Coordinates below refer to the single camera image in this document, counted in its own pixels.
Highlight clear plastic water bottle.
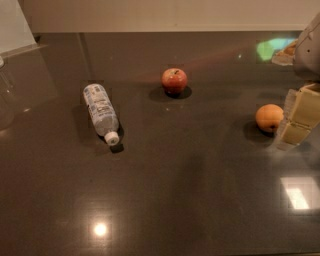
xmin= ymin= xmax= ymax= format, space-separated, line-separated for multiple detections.
xmin=83 ymin=84 xmax=120 ymax=146

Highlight clear glass jar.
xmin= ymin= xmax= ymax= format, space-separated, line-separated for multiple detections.
xmin=0 ymin=56 xmax=16 ymax=130

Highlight snack bag in background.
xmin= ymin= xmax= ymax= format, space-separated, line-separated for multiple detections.
xmin=271 ymin=40 xmax=298 ymax=66

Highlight orange fruit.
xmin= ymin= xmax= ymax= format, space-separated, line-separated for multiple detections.
xmin=255 ymin=104 xmax=283 ymax=133

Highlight red apple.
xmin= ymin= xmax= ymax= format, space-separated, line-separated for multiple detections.
xmin=161 ymin=68 xmax=188 ymax=95

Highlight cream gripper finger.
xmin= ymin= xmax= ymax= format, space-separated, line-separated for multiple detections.
xmin=275 ymin=83 xmax=320 ymax=150

